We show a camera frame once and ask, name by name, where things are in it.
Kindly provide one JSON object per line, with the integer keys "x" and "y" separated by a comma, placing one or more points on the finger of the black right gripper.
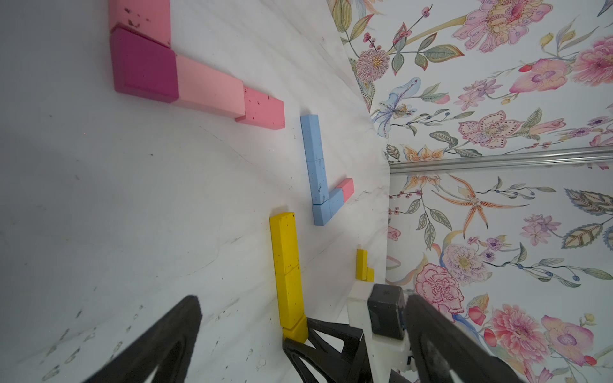
{"x": 337, "y": 351}

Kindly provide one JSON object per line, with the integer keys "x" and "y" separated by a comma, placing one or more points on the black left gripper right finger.
{"x": 443, "y": 353}

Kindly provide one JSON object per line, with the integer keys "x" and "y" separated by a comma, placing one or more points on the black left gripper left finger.
{"x": 162, "y": 353}

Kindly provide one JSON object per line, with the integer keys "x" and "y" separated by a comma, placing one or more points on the yellow rectangular block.
{"x": 290, "y": 298}

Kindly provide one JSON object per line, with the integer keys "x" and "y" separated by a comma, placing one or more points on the yellow angled block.
{"x": 361, "y": 265}

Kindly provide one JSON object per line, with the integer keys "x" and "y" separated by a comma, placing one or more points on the light blue long block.
{"x": 311, "y": 137}

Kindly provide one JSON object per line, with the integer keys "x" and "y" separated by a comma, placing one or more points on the light pink block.
{"x": 205, "y": 89}

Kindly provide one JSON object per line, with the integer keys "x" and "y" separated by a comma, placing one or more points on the magenta small cube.
{"x": 143, "y": 68}

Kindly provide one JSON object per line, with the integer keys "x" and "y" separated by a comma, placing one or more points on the small blue cube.
{"x": 321, "y": 213}

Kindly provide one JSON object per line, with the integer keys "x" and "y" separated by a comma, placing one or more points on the pink rectangular block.
{"x": 262, "y": 110}

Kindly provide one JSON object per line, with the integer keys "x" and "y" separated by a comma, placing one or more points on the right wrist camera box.
{"x": 376, "y": 309}

